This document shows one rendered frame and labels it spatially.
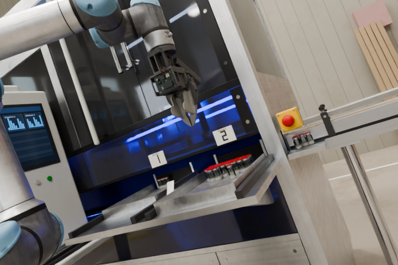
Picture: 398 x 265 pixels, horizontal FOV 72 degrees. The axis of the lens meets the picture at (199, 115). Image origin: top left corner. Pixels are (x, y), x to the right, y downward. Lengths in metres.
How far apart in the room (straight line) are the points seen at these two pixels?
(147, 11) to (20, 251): 0.59
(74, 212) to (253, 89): 1.02
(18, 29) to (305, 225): 1.02
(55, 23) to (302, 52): 4.14
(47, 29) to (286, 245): 1.01
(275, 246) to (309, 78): 3.58
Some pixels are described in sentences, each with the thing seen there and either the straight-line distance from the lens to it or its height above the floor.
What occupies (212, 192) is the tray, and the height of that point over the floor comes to 0.90.
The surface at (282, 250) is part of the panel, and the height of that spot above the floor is 0.55.
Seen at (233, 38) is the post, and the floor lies 1.35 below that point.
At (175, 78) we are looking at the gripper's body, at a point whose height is 1.20.
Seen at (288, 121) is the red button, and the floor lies 0.99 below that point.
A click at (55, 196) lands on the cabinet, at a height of 1.02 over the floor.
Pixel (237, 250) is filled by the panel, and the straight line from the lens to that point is 1.23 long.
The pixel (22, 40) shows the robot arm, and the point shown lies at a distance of 0.68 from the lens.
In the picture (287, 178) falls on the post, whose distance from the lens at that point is 1.06.
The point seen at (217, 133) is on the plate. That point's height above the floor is 1.04.
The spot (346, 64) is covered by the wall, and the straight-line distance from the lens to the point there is 4.55.
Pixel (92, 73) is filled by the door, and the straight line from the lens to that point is 1.47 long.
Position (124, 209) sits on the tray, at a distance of 1.08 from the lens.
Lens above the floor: 1.05
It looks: 4 degrees up
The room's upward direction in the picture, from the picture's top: 20 degrees counter-clockwise
